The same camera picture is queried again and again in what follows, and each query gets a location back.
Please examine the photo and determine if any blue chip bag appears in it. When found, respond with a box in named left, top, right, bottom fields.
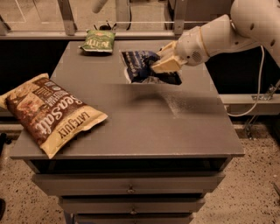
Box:
left=121, top=51, right=182, bottom=85

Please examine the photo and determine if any grey drawer cabinet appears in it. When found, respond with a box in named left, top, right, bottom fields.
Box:
left=10, top=39, right=245, bottom=224

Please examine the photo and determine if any green chip bag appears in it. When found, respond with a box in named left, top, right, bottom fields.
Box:
left=80, top=30, right=115, bottom=53

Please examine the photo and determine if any white cylindrical object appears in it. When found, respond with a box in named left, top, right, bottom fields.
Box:
left=92, top=0, right=108, bottom=13

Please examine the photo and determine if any top grey drawer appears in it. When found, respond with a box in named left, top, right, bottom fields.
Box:
left=32, top=172, right=225, bottom=196

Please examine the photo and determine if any metal railing frame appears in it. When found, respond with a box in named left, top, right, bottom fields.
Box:
left=0, top=0, right=235, bottom=41

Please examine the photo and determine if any middle grey drawer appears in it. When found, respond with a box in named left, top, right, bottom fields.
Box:
left=59, top=195, right=205, bottom=214

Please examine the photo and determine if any grey drawer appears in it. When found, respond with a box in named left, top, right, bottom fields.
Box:
left=76, top=213, right=193, bottom=224
left=32, top=172, right=225, bottom=196
left=59, top=195, right=205, bottom=214

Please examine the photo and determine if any brown Late July chip bag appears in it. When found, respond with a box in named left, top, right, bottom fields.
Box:
left=0, top=73, right=107, bottom=158

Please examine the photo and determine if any bottom grey drawer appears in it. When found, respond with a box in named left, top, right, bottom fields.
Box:
left=76, top=213, right=193, bottom=224

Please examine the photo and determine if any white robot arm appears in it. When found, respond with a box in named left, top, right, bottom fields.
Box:
left=151, top=0, right=280, bottom=73

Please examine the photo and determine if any white cable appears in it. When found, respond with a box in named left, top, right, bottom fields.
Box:
left=227, top=45, right=266, bottom=118

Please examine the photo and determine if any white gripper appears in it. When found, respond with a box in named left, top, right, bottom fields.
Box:
left=150, top=26, right=210, bottom=74

